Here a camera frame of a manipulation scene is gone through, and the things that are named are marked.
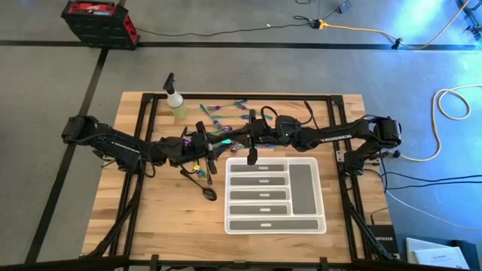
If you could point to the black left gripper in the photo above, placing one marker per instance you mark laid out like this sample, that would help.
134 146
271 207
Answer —
192 146

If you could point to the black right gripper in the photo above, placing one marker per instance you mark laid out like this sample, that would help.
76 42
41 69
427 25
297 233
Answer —
265 133

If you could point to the iridescent table knife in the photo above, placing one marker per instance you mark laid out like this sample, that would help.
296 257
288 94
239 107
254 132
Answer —
234 148
269 145
226 142
227 129

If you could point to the large black spoon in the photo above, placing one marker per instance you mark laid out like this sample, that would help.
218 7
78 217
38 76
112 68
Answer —
209 193

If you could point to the spray bottle with yellow liquid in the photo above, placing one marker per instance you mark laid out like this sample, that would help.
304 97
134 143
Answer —
179 109

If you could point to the white cutlery tray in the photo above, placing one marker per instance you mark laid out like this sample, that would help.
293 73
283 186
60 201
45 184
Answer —
303 188

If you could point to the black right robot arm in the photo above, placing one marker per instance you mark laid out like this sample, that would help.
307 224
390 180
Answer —
335 137

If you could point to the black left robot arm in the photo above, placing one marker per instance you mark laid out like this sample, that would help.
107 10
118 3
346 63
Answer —
120 147

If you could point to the iridescent spoon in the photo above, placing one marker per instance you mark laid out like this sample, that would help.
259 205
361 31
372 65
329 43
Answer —
217 124
229 117

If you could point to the black power plug block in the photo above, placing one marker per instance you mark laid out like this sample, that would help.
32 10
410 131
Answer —
313 23

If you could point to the black foot pedal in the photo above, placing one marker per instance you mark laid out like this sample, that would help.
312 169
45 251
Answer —
344 6

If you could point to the red and black tool case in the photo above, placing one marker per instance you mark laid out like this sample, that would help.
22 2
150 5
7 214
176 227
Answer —
98 26

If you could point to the black network router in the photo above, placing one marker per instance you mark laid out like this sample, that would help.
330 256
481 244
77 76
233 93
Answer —
382 239

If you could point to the white paper booklet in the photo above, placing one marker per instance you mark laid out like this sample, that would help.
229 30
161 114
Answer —
433 256

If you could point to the black metal stand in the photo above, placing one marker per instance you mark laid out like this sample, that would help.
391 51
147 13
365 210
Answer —
472 19

